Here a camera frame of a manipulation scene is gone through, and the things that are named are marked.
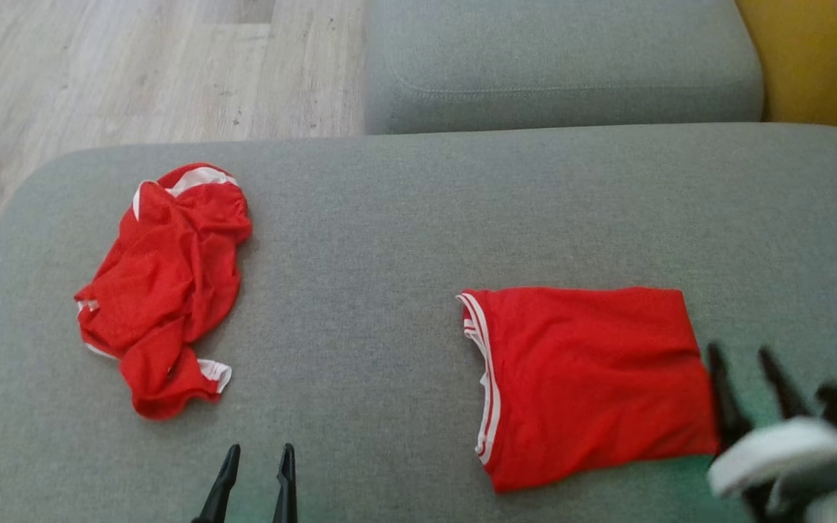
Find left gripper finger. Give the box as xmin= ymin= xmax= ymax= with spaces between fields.
xmin=272 ymin=445 xmax=297 ymax=523
xmin=193 ymin=445 xmax=241 ymax=523

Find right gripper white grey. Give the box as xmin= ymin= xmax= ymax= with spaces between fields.
xmin=707 ymin=343 xmax=837 ymax=523

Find red basketball jersey white sleeves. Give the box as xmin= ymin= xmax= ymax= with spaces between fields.
xmin=456 ymin=285 xmax=721 ymax=495

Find red shorts white trim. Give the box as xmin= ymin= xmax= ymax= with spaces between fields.
xmin=73 ymin=163 xmax=254 ymax=421

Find large grey sofa seat cushion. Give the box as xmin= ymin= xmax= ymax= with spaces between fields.
xmin=0 ymin=122 xmax=837 ymax=523

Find yellow sofa backrest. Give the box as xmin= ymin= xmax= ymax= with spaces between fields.
xmin=735 ymin=0 xmax=837 ymax=140

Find small grey sofa seat cushion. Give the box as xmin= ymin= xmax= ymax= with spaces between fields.
xmin=364 ymin=0 xmax=764 ymax=135

